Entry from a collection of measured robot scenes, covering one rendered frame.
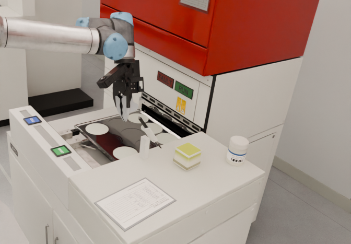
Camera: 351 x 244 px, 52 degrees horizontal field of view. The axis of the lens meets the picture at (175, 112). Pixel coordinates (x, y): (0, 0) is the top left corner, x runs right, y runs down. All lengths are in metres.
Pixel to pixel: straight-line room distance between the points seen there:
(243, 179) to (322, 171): 1.81
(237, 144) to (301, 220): 1.57
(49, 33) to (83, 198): 0.51
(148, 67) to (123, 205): 0.85
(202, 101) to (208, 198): 0.49
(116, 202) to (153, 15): 0.86
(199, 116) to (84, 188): 0.62
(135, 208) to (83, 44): 0.50
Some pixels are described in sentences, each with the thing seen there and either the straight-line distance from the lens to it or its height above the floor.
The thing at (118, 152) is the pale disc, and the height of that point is 0.90.
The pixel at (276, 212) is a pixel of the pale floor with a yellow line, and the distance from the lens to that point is 2.83.
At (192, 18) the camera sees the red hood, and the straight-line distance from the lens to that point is 1.47.
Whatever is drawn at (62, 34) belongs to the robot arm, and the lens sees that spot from 1.03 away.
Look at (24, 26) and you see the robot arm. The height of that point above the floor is 1.47.
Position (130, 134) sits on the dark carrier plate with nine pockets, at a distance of 1.63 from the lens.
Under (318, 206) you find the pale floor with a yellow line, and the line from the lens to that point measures 3.05.
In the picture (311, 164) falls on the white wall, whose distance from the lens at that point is 3.13.
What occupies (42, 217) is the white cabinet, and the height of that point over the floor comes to 0.61.
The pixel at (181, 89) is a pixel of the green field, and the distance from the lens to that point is 1.63.
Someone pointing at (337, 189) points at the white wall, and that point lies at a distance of 3.10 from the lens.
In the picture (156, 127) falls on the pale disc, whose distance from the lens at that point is 1.70.
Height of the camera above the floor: 1.73
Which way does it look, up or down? 26 degrees down
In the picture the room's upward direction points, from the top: 8 degrees clockwise
